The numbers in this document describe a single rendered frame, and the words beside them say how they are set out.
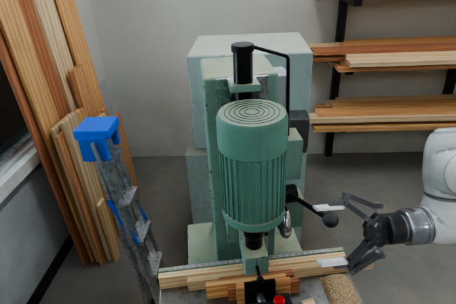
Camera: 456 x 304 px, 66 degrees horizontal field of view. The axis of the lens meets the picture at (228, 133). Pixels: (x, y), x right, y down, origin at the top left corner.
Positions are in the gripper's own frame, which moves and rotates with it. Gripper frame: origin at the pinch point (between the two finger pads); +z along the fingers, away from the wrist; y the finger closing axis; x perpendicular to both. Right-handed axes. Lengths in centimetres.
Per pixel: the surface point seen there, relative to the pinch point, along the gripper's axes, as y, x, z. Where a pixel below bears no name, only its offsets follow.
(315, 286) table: -24.2, -21.9, -4.4
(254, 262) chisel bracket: -11.9, -16.1, 14.8
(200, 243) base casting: -20, -57, 31
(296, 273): -20.7, -24.4, 0.5
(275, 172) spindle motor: 16.4, -1.6, 9.7
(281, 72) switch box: 43, -30, 0
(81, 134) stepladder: 27, -78, 80
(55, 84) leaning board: 56, -142, 113
